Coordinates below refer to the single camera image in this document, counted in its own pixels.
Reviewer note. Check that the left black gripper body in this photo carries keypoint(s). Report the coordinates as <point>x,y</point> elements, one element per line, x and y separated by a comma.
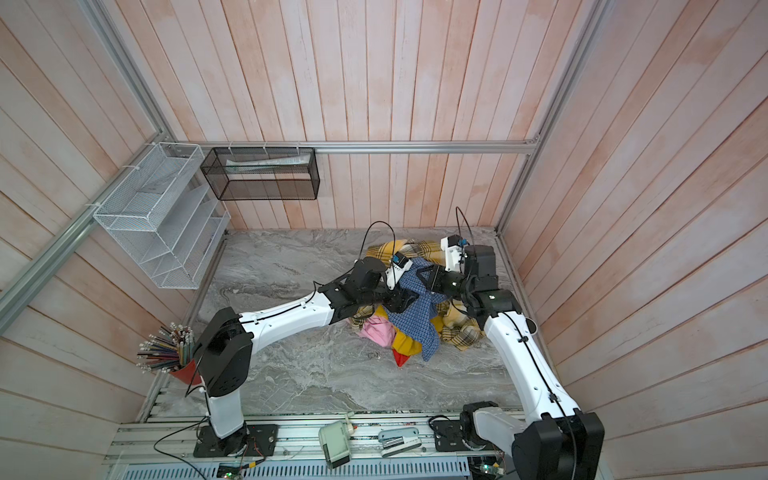
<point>393,300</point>

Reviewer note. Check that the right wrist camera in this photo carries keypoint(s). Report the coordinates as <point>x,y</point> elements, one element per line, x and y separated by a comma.
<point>453,248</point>

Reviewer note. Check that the red pencil holder with pencils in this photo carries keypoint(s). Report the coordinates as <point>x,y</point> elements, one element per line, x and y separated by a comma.
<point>171,351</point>

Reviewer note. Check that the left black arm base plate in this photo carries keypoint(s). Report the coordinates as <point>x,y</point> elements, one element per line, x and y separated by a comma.
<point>250,440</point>

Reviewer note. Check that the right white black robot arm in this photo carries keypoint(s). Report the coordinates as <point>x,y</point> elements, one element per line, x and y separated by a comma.
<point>556,439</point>

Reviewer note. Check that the horizontal aluminium rail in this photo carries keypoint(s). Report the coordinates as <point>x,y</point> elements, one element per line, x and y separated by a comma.
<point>386,147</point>

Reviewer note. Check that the white green device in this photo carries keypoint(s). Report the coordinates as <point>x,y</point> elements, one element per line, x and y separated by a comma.
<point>335,442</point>

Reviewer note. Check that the grey stapler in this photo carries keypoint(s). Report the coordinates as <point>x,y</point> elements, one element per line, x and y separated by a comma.
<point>399,440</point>

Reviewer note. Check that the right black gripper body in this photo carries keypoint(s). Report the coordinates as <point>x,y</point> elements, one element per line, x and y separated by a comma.
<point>447,283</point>

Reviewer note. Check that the pink cloth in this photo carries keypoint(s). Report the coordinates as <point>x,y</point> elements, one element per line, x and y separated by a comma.
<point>379,330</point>

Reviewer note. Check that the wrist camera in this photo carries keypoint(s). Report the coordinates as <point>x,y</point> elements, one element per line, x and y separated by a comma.
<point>453,248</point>
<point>399,265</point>

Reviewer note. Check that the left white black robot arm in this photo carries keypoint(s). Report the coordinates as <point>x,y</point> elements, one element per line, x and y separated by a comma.
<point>225,348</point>

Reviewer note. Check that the white wire mesh shelf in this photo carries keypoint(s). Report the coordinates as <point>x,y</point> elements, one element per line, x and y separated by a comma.
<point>168,224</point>

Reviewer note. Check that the blue checkered shirt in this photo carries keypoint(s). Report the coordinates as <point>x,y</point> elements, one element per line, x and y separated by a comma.
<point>415,321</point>

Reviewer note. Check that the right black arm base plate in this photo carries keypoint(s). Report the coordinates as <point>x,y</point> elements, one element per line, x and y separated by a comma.
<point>450,435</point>

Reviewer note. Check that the red cloth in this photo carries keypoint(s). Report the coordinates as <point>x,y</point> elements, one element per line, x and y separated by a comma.
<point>399,358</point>

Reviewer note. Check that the black mesh basket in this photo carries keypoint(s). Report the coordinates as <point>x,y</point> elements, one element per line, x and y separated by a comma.
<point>262,173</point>

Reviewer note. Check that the yellow plaid cloth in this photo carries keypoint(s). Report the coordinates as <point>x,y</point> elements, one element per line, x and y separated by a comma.
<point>459,330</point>

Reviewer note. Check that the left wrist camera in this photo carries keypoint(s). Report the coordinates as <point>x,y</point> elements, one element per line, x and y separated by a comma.
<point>399,265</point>

